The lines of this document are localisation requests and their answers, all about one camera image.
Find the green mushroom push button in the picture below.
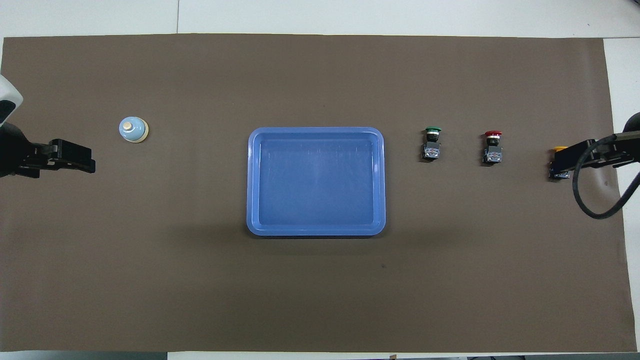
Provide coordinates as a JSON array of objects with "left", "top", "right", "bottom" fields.
[{"left": 421, "top": 127, "right": 443, "bottom": 161}]

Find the brown table mat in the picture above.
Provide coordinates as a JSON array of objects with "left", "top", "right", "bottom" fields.
[{"left": 0, "top": 34, "right": 634, "bottom": 353}]

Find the light blue desk bell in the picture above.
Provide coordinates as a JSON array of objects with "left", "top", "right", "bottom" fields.
[{"left": 119, "top": 116, "right": 150, "bottom": 144}]

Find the red mushroom push button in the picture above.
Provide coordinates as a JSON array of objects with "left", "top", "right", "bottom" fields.
[{"left": 482, "top": 130, "right": 503, "bottom": 166}]

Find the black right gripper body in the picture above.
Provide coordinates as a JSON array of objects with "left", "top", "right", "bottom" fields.
[{"left": 552, "top": 131, "right": 640, "bottom": 171}]

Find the yellow mushroom push button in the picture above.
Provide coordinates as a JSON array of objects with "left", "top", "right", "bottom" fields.
[{"left": 548, "top": 146, "right": 572, "bottom": 181}]

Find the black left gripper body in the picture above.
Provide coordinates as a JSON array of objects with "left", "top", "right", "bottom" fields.
[{"left": 20, "top": 138, "right": 96, "bottom": 179}]

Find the blue plastic tray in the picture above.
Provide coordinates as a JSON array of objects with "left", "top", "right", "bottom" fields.
[{"left": 246, "top": 127, "right": 387, "bottom": 237}]

